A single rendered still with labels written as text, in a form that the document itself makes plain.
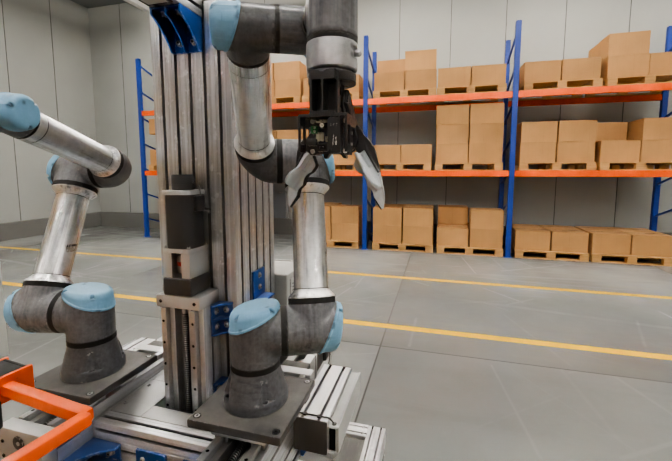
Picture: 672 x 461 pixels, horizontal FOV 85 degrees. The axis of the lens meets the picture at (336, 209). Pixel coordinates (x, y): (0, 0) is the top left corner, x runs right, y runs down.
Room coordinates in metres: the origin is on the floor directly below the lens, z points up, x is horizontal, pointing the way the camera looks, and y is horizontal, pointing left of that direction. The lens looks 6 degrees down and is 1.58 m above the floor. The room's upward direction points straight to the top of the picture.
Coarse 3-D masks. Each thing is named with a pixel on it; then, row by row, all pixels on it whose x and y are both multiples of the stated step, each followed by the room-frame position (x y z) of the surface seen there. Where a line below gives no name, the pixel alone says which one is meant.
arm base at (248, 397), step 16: (272, 368) 0.80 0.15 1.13; (240, 384) 0.77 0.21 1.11; (256, 384) 0.77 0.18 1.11; (272, 384) 0.79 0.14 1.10; (224, 400) 0.79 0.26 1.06; (240, 400) 0.76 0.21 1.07; (256, 400) 0.76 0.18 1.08; (272, 400) 0.78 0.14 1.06; (240, 416) 0.76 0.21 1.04; (256, 416) 0.76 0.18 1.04
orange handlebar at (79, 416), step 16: (16, 384) 0.63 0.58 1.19; (16, 400) 0.61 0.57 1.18; (32, 400) 0.59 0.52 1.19; (48, 400) 0.59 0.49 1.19; (64, 400) 0.59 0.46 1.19; (64, 416) 0.57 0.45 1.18; (80, 416) 0.55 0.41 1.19; (48, 432) 0.51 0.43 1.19; (64, 432) 0.52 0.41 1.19; (32, 448) 0.48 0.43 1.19; (48, 448) 0.49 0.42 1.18
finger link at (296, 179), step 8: (304, 160) 0.56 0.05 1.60; (312, 160) 0.58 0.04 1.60; (296, 168) 0.55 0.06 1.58; (304, 168) 0.58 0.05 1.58; (312, 168) 0.58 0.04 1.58; (288, 176) 0.54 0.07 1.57; (296, 176) 0.57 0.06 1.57; (304, 176) 0.58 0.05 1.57; (288, 184) 0.56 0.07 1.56; (296, 184) 0.58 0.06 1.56; (304, 184) 0.59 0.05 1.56; (288, 192) 0.59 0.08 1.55; (296, 192) 0.58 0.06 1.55; (288, 200) 0.59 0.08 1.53; (296, 200) 0.59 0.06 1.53
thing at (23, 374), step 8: (0, 360) 0.69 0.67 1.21; (8, 360) 0.69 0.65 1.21; (0, 368) 0.66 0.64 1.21; (8, 368) 0.66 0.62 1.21; (16, 368) 0.66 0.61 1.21; (24, 368) 0.66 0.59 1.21; (32, 368) 0.68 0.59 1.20; (0, 376) 0.64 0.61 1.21; (8, 376) 0.64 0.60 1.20; (16, 376) 0.65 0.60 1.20; (24, 376) 0.66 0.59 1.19; (32, 376) 0.68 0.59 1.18; (0, 384) 0.63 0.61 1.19; (32, 384) 0.67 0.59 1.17; (0, 392) 0.63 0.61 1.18; (0, 400) 0.63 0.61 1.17; (8, 400) 0.64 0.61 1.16
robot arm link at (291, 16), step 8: (280, 8) 0.61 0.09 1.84; (288, 8) 0.62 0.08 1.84; (296, 8) 0.62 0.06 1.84; (304, 8) 0.62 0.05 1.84; (280, 16) 0.61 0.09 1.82; (288, 16) 0.61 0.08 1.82; (296, 16) 0.61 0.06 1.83; (280, 24) 0.61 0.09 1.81; (288, 24) 0.61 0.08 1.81; (296, 24) 0.61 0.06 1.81; (280, 32) 0.61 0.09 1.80; (288, 32) 0.61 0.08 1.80; (296, 32) 0.61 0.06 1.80; (304, 32) 0.61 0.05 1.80; (280, 40) 0.62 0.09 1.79; (288, 40) 0.62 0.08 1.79; (296, 40) 0.62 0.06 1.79; (304, 40) 0.62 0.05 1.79; (280, 48) 0.63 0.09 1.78; (288, 48) 0.63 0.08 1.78; (296, 48) 0.63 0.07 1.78; (304, 48) 0.63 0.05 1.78; (304, 56) 0.70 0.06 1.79
